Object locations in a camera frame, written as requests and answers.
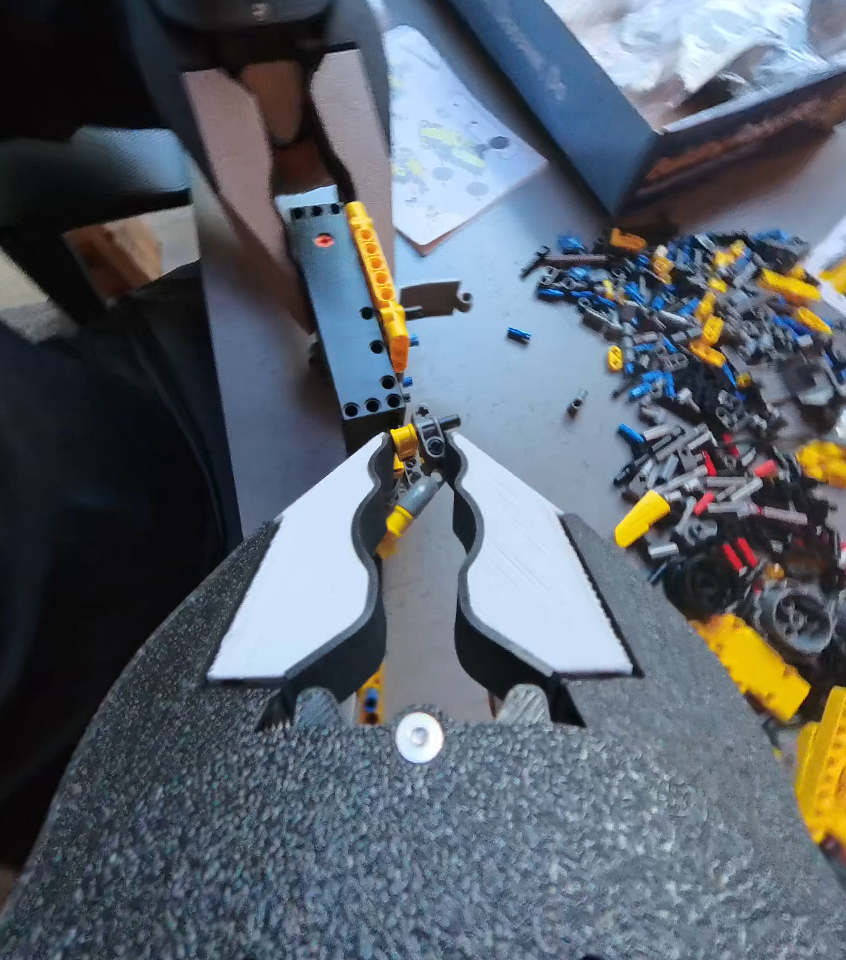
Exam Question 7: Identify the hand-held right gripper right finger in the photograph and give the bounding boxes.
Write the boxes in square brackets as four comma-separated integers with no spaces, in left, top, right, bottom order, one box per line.
[449,432,634,720]

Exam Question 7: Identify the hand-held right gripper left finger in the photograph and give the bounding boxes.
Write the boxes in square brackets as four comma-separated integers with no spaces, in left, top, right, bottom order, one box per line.
[207,432,394,720]

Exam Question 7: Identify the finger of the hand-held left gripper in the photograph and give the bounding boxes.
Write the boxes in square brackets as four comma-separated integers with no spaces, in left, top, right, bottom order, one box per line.
[183,69,313,320]
[309,46,399,264]

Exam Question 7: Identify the yellow black toy vehicle model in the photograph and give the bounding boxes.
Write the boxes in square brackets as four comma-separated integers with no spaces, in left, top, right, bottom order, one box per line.
[276,187,473,560]

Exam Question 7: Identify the grey desk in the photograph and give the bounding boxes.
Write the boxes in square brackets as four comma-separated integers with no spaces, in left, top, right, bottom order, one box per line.
[190,0,846,886]

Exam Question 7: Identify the person's left hand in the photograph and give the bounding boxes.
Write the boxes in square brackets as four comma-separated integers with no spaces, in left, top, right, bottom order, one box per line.
[241,58,313,149]

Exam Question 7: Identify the instruction booklet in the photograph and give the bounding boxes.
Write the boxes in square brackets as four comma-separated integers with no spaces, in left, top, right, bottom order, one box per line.
[381,26,549,256]

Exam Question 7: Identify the yellow wedge panel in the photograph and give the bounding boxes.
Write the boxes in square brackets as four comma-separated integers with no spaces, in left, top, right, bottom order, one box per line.
[614,489,672,549]

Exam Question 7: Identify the black tyre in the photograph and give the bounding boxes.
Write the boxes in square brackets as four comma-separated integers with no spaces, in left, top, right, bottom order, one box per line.
[666,555,748,618]

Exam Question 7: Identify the blue cardboard box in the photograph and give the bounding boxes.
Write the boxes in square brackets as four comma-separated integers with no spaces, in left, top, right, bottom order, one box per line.
[445,0,846,220]

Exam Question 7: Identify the person's dark clothed legs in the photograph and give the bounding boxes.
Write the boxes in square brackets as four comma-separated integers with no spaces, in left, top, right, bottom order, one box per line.
[0,262,244,879]

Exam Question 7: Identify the pile of small building pieces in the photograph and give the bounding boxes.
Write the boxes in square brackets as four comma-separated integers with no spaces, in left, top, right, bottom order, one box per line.
[520,225,846,594]

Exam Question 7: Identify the heap of yellow beams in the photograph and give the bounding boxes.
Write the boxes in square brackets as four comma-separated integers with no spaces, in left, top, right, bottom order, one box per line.
[693,615,846,901]

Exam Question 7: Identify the crumpled white plastic bag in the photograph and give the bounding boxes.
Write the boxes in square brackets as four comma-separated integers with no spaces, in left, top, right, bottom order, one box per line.
[550,0,846,114]

